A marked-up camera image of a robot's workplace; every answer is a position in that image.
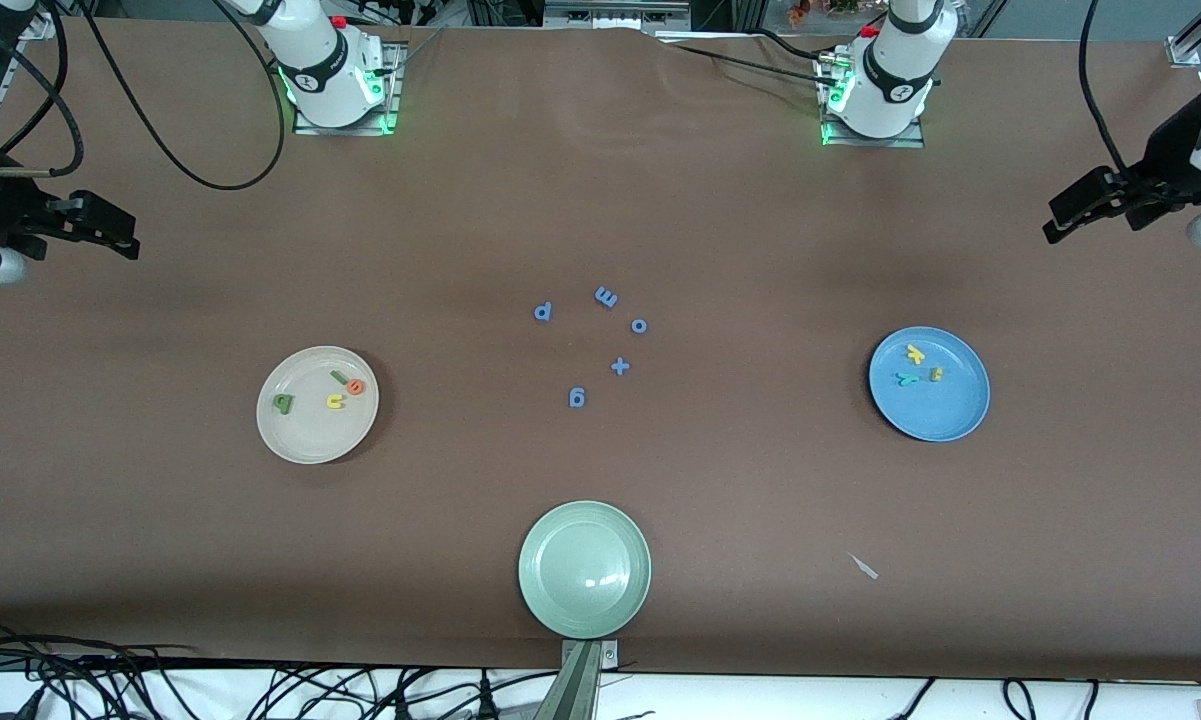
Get brown table cover sheet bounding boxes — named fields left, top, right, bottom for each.
left=0, top=15, right=1201, bottom=686

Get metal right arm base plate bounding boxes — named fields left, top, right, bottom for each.
left=293, top=40, right=401, bottom=136

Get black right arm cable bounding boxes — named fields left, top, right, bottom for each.
left=0, top=0, right=289, bottom=191

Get green round plate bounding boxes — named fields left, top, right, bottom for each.
left=518, top=501, right=653, bottom=640

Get blue round plate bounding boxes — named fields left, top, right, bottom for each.
left=868, top=326, right=991, bottom=443

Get grey metal camera stand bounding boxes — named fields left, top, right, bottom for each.
left=532, top=640, right=621, bottom=720

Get aluminium frame rail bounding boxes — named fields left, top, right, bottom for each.
left=0, top=10, right=58, bottom=113
left=1165, top=0, right=1201, bottom=69

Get black background equipment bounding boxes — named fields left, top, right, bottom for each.
left=465, top=0, right=696, bottom=31

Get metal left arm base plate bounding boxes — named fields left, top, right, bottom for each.
left=822, top=50, right=926, bottom=149

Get black table cable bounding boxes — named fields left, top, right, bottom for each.
left=672, top=40, right=841, bottom=86

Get tangled black floor cables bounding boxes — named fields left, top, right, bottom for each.
left=0, top=618, right=521, bottom=720

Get beige round plate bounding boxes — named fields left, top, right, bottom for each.
left=256, top=346, right=380, bottom=465

